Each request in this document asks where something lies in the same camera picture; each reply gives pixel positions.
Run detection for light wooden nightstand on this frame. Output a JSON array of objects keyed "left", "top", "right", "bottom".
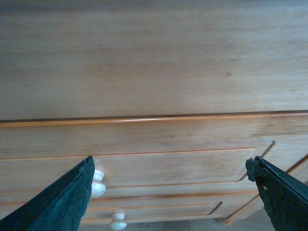
[{"left": 0, "top": 0, "right": 308, "bottom": 217}]

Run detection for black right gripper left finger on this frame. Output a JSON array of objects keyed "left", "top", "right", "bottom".
[{"left": 0, "top": 156, "right": 95, "bottom": 231}]

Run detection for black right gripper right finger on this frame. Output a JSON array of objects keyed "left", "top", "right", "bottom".
[{"left": 245, "top": 156, "right": 308, "bottom": 231}]

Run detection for wooden drawer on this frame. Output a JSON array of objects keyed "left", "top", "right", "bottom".
[
  {"left": 0, "top": 113, "right": 308, "bottom": 200},
  {"left": 0, "top": 190, "right": 260, "bottom": 230}
]

